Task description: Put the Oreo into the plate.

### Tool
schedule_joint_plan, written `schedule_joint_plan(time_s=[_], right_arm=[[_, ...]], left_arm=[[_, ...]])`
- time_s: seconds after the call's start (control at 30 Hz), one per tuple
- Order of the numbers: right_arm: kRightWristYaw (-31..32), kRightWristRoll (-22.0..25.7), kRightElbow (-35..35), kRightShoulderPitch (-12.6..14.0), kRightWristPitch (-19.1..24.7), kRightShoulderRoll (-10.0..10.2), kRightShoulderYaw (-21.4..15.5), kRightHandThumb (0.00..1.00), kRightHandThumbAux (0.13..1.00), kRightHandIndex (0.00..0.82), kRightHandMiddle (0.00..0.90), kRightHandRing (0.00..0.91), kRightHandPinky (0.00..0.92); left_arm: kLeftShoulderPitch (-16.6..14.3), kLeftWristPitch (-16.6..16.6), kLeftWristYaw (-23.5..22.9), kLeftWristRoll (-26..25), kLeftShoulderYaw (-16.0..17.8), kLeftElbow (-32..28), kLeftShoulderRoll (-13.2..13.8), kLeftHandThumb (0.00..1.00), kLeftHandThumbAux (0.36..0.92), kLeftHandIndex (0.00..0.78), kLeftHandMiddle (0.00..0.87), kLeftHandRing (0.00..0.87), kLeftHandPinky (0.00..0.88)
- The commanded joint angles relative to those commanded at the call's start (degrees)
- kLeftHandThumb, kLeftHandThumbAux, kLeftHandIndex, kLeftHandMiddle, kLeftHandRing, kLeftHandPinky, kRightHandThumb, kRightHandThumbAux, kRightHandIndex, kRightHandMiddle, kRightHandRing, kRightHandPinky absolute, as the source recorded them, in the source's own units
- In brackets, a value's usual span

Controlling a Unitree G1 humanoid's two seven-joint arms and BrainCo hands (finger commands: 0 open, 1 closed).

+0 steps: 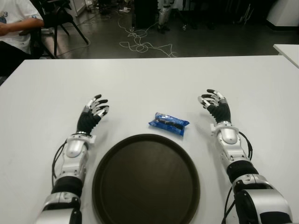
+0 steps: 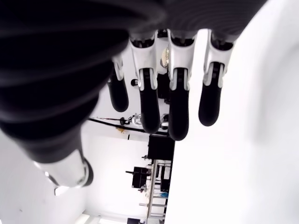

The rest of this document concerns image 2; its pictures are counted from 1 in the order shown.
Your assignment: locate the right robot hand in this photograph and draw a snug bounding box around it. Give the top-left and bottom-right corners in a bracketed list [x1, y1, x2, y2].
[0, 0, 267, 195]

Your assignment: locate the black box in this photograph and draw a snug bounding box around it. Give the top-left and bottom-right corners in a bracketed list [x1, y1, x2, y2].
[148, 134, 175, 162]

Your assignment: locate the long black cable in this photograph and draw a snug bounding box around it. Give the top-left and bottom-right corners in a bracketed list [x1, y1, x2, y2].
[89, 117, 169, 136]

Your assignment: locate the metal frame rack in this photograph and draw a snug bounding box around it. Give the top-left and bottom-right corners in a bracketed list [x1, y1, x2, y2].
[139, 160, 173, 224]

